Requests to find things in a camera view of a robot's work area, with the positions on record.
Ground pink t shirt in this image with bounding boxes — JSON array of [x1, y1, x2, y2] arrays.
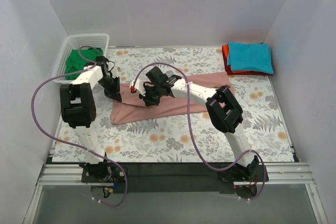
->
[[110, 72, 234, 124]]

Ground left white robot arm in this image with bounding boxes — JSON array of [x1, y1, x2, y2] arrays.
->
[[60, 56, 122, 156]]

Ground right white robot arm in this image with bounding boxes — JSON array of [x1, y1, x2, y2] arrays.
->
[[130, 66, 260, 181]]

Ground green t shirt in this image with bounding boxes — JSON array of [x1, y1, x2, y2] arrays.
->
[[65, 48, 103, 74]]

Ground white plastic basket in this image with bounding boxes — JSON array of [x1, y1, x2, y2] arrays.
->
[[51, 33, 110, 77]]

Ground orange folded t shirt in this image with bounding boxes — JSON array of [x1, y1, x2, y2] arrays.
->
[[222, 44, 253, 74]]

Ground blue folded t shirt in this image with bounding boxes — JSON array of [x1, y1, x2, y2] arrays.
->
[[228, 42, 274, 75]]

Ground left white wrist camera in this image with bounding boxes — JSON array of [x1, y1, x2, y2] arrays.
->
[[110, 66, 119, 78]]

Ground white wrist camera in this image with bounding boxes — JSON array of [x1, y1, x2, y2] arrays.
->
[[129, 79, 146, 96], [110, 66, 119, 78]]

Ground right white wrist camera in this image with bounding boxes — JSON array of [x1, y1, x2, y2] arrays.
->
[[129, 79, 146, 96]]

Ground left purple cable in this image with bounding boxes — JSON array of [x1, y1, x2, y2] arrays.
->
[[30, 46, 128, 207]]

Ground purple cable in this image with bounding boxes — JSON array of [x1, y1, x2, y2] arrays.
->
[[130, 62, 266, 201], [30, 46, 128, 207]]

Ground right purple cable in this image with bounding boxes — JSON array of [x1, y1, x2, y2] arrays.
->
[[130, 62, 266, 201]]

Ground aluminium rail frame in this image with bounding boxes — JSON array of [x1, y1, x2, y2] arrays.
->
[[24, 163, 328, 223]]

